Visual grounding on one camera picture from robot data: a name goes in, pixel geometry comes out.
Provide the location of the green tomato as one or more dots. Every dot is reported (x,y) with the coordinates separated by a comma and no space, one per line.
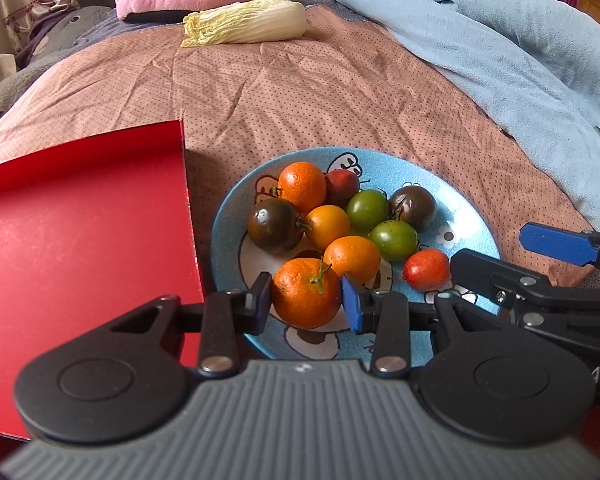
(367,209)
(394,240)

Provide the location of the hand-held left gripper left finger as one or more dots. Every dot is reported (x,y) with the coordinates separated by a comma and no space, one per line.
(260,305)

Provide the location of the grey plush toy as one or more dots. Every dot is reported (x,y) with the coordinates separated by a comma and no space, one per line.
(55,40)

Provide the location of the brown dotted bed cover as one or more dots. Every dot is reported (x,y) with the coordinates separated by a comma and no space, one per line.
(305,95)

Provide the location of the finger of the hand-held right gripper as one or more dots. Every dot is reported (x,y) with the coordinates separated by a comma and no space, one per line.
(485,272)
(555,242)

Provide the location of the orange mandarin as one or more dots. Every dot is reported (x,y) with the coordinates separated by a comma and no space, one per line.
(352,258)
(302,187)
(302,297)

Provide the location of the blue cartoon plate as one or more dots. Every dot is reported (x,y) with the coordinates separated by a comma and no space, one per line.
(460,220)

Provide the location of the red tray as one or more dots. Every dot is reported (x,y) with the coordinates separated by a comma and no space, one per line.
(80,240)

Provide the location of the yellow-orange tomato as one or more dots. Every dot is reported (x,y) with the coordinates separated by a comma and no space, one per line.
(327,226)

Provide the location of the dark brown tomato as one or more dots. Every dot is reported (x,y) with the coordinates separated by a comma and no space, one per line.
(274,224)
(414,207)

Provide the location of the napa cabbage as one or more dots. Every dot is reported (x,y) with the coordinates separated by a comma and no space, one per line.
(250,22)

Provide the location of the red tomato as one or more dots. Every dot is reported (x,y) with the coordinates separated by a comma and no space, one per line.
(341,186)
(426,269)

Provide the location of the light blue fleece blanket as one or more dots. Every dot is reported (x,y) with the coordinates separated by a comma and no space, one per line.
(480,50)

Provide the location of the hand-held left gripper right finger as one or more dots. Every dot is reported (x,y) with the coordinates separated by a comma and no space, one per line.
(351,305)

